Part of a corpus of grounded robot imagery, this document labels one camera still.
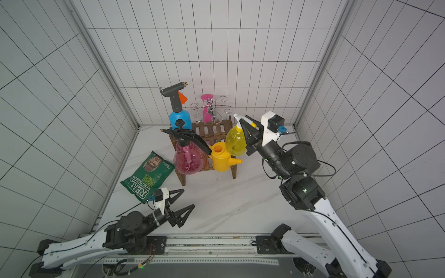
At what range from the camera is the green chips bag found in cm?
87

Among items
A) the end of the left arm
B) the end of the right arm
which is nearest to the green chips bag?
the end of the left arm

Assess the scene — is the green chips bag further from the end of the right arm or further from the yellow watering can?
the end of the right arm

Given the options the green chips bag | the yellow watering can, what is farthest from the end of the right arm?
the green chips bag

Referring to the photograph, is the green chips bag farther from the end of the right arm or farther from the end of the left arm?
the end of the right arm
